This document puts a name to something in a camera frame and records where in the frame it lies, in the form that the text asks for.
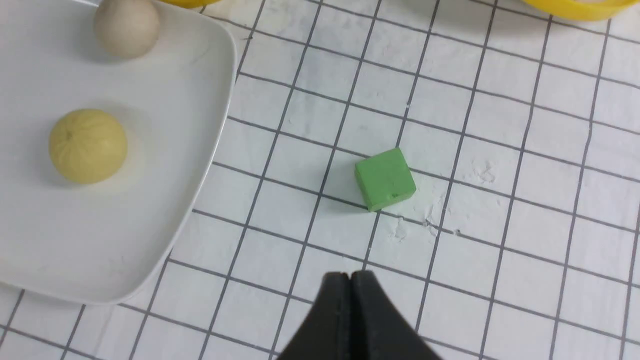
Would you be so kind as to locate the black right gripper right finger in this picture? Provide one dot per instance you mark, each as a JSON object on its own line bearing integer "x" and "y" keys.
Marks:
{"x": 377, "y": 329}

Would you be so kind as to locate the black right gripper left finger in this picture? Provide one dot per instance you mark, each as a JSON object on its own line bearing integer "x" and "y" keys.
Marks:
{"x": 325, "y": 333}

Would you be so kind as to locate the green cube block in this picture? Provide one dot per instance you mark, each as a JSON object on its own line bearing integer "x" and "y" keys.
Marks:
{"x": 384, "y": 179}

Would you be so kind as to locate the yellow steamed bun on plate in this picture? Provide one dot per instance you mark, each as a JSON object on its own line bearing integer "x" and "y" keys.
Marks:
{"x": 87, "y": 146}

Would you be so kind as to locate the yellow-rimmed bamboo steamer basket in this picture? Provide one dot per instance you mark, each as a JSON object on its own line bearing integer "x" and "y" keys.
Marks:
{"x": 190, "y": 4}

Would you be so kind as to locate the yellow-rimmed bamboo steamer lid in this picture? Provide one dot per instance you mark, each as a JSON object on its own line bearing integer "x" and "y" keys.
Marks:
{"x": 582, "y": 10}

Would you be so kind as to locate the white steamed bun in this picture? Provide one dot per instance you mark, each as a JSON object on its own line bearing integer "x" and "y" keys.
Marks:
{"x": 127, "y": 29}

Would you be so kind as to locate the white square plate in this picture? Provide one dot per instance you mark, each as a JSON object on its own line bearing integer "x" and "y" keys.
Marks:
{"x": 99, "y": 244}

